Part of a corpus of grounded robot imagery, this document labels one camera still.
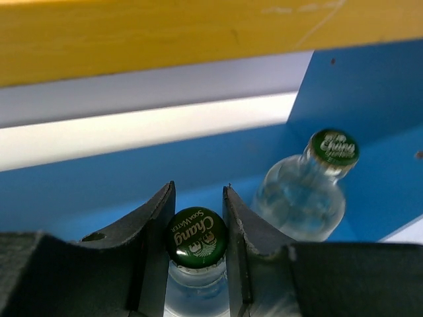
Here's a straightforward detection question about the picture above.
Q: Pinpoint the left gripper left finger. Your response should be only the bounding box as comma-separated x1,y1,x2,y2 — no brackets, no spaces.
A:
1,182,175,316

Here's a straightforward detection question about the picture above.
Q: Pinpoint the clear glass bottle front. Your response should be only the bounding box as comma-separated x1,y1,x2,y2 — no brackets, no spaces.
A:
164,207,229,317

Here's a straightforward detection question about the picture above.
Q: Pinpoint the clear glass bottle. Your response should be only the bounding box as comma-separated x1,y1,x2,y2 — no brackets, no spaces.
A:
164,207,229,317
251,129,360,242

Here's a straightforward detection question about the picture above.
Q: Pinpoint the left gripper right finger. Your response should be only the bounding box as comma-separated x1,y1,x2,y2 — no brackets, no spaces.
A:
223,186,422,316

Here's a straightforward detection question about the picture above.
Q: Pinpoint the blue and yellow shelf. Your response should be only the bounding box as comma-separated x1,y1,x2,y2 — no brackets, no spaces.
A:
1,1,422,242

